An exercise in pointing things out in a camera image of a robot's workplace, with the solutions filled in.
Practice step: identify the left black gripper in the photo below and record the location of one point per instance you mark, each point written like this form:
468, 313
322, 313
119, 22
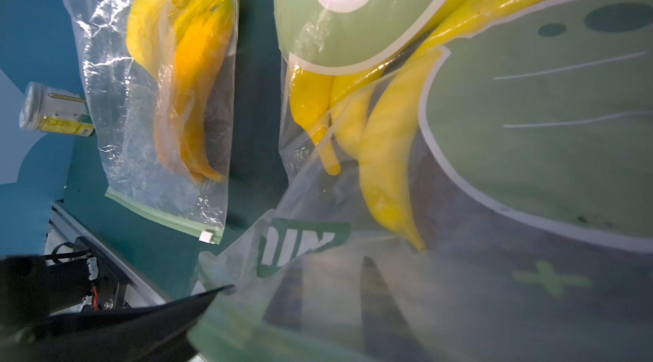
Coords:
30, 331

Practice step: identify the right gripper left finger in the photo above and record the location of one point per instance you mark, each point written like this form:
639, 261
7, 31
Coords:
286, 306

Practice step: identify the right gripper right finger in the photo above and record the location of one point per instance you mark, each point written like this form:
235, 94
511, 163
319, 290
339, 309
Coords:
387, 335

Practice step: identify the yellow banana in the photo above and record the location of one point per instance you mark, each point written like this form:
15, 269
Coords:
393, 124

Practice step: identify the green printed zip bag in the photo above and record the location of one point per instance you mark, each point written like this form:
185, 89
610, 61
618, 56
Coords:
530, 180

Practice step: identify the orange banana bag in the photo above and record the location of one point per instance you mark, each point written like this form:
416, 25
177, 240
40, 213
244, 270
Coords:
192, 11
179, 129

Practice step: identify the yellow banana bag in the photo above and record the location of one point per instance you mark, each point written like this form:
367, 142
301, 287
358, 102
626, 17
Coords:
148, 21
334, 47

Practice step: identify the left clear zip bag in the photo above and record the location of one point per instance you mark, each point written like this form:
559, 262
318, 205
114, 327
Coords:
122, 98

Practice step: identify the yellow banana top left bag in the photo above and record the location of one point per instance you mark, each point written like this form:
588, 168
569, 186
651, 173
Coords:
148, 21

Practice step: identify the small round labelled jar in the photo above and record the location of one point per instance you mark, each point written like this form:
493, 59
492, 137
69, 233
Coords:
53, 110

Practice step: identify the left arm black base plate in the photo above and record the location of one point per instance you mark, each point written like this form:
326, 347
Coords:
81, 278

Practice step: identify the aluminium front rail frame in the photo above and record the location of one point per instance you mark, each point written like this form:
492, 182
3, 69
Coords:
119, 285

